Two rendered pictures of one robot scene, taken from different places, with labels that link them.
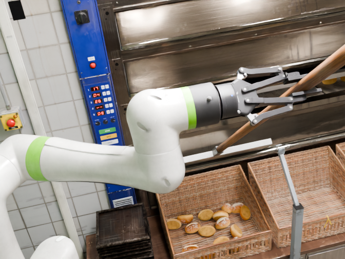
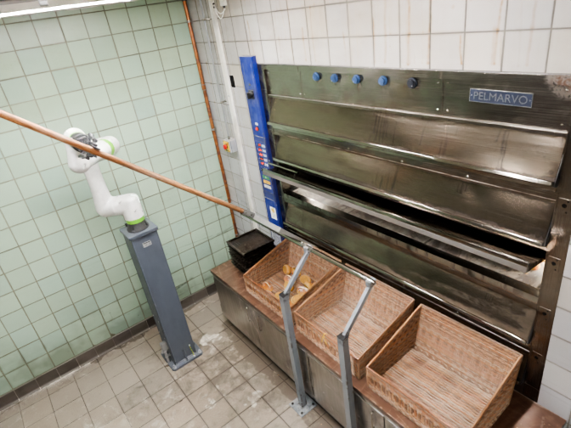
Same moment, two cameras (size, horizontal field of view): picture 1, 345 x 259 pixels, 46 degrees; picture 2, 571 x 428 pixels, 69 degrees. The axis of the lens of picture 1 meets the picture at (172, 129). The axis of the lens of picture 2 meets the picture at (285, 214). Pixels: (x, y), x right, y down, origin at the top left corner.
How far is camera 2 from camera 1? 248 cm
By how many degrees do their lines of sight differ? 56
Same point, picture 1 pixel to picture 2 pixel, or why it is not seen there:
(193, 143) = (315, 219)
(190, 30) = (303, 125)
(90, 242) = not seen: hidden behind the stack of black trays
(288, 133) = (379, 259)
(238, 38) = (336, 146)
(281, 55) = (367, 177)
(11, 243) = (91, 175)
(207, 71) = (316, 164)
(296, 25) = (380, 154)
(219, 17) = (321, 123)
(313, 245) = (313, 349)
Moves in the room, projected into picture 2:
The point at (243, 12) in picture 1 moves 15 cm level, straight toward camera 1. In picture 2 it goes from (336, 125) to (312, 130)
